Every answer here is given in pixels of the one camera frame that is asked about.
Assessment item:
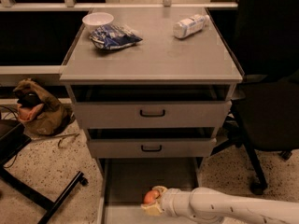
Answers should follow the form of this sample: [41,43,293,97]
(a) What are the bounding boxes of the middle grey drawer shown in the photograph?
[88,138,216,159]

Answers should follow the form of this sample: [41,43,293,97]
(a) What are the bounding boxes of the grey drawer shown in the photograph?
[97,158,199,224]
[88,138,216,159]
[74,102,231,129]

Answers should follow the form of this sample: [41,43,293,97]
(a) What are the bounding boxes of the brown bag on floor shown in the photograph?
[13,79,71,135]

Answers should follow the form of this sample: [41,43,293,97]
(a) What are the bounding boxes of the bottom grey drawer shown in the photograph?
[97,158,199,224]

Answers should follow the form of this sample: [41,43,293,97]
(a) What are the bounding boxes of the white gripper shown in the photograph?
[141,186,192,217]

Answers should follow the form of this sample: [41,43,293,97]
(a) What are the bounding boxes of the black stand base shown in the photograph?
[0,119,90,224]

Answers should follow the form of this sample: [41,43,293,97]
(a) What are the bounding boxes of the grey drawer cabinet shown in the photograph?
[61,7,242,224]

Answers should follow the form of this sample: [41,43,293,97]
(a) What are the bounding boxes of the white plastic bottle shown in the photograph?
[173,14,210,39]

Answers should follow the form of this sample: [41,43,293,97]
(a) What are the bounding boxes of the black office chair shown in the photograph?
[207,0,299,195]

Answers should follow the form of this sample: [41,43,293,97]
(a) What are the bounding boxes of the white bowl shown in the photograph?
[82,12,114,33]

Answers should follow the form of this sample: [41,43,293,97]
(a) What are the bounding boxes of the red apple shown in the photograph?
[143,189,160,204]

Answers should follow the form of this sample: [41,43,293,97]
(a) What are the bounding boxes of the top grey drawer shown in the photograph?
[74,102,231,129]

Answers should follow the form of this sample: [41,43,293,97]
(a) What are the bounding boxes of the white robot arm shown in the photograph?
[141,186,299,224]

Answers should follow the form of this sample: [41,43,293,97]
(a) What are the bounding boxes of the blue chip bag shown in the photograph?
[90,24,142,50]

